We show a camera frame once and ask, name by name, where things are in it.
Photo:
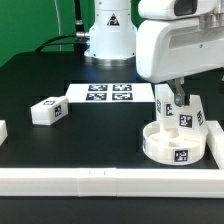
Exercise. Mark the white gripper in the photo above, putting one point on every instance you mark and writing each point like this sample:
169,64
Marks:
179,38

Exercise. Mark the white marker sheet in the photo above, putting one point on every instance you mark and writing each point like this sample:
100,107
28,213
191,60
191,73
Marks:
110,93

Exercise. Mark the white round stool seat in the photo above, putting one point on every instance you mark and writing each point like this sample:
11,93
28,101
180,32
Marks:
171,148

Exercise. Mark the white front fence bar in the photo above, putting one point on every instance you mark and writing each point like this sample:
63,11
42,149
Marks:
112,182

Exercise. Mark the white left fence bar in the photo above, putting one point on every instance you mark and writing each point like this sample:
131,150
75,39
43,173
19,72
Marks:
3,131

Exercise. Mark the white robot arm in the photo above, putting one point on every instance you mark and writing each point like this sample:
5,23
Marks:
112,38

